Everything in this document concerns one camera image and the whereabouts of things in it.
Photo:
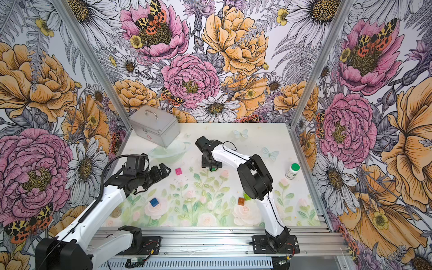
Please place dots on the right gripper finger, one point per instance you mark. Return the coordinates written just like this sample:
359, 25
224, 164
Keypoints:
217, 164
205, 163

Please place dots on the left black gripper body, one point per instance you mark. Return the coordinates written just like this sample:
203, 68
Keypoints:
145, 177

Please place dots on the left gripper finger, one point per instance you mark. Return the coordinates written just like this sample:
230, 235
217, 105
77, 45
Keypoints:
162, 169
153, 179

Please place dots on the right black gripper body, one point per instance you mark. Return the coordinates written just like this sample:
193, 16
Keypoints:
211, 160

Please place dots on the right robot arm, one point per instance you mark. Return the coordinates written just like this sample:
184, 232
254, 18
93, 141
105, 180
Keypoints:
256, 182

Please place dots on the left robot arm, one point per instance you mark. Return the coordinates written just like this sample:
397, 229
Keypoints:
74, 248

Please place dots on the dark blue lego brick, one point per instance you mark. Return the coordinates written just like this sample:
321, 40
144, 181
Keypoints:
154, 202

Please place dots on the orange lego brick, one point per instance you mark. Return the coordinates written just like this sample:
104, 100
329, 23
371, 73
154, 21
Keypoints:
241, 201

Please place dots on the clear glass bowl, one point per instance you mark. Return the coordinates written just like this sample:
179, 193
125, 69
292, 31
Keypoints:
171, 154

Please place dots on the silver metal case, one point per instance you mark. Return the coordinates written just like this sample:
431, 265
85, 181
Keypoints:
155, 125

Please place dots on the small green circuit board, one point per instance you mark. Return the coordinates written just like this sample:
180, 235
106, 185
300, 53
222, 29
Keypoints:
134, 263

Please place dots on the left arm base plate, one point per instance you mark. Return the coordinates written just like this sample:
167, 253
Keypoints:
147, 246

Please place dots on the aluminium front rail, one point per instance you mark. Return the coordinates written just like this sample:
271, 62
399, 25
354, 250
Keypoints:
234, 241

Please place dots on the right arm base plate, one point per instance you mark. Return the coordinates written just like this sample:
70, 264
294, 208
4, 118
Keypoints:
264, 245

